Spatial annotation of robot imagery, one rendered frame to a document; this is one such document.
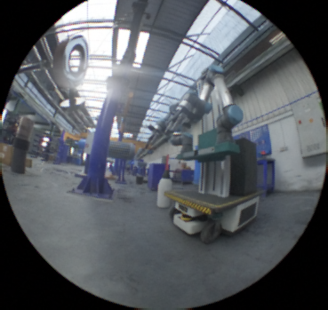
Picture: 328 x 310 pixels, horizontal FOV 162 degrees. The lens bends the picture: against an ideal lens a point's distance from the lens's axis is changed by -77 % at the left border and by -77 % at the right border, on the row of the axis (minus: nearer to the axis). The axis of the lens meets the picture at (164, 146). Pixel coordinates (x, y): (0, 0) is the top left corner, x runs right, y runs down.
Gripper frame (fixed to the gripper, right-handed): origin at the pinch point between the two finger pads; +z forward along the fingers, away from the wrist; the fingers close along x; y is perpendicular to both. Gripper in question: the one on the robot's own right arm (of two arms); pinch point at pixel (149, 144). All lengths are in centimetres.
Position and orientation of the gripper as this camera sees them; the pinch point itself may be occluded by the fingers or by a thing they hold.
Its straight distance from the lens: 102.2
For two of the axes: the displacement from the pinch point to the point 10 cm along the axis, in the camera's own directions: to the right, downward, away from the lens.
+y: 7.8, 5.4, 3.2
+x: -5.3, 2.8, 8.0
